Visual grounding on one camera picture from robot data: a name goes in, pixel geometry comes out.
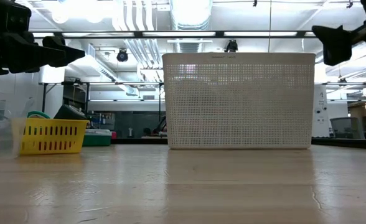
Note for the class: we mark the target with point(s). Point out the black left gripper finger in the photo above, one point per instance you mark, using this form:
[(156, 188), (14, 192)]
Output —
[(30, 59), (71, 53)]

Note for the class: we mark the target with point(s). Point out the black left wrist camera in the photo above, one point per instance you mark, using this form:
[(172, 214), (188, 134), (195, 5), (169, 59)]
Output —
[(8, 17)]

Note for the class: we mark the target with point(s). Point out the large white perforated basket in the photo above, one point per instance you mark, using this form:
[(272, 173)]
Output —
[(239, 102)]

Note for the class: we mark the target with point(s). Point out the black background workbench frame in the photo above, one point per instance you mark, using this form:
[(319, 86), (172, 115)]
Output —
[(87, 93)]

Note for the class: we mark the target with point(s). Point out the black overhead frame bar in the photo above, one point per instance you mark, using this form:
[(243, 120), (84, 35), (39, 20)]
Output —
[(301, 34)]

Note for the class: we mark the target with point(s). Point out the clear plastic container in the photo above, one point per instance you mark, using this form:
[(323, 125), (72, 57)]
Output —
[(12, 105)]

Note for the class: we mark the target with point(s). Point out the dark green bandage roll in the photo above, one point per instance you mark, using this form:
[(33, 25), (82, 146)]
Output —
[(69, 112)]

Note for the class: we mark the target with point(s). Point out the black table edge rail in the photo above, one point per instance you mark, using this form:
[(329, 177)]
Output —
[(341, 142)]

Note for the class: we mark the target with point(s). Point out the dark background equipment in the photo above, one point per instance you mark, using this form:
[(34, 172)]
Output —
[(159, 127)]

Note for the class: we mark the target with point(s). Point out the black ceiling camera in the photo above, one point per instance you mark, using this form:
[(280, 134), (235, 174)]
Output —
[(231, 46), (122, 55)]

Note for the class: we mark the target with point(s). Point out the small yellow slotted basket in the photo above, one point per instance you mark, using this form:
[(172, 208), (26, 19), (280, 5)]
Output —
[(52, 122)]

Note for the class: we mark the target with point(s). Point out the white pillar machine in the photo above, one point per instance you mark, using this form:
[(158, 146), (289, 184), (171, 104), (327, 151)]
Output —
[(320, 112)]

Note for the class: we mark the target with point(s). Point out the grey waste bin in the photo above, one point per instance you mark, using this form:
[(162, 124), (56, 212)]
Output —
[(346, 127)]

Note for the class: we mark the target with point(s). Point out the translucent measuring cup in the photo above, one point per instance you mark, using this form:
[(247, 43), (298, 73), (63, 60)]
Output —
[(17, 137)]

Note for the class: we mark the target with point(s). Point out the green box white lid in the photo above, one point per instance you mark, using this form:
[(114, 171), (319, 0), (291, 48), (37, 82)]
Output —
[(96, 140)]

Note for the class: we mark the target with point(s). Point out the teal bandage roll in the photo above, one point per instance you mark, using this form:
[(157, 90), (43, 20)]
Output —
[(38, 114)]

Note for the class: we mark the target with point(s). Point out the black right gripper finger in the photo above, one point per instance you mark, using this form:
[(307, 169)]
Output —
[(337, 46)]

